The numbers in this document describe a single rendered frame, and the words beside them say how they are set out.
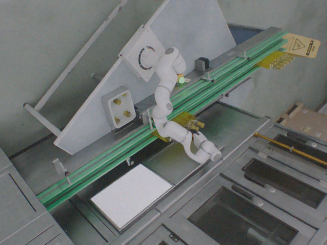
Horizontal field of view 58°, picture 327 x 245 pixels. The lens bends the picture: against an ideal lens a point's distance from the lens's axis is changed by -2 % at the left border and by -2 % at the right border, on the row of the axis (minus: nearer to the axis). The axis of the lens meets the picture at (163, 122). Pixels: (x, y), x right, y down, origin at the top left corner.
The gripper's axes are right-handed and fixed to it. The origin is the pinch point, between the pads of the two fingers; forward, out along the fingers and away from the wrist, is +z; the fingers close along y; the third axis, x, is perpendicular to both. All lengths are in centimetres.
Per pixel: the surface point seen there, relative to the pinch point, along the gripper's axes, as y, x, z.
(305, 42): -63, -297, 156
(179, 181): -12.3, 23.7, -21.5
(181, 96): 13.6, -9.4, 26.1
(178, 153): -12.9, 10.8, 2.2
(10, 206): 20, 112, -18
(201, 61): 24, -41, 47
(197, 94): 6.0, -26.7, 32.6
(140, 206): -13, 52, -25
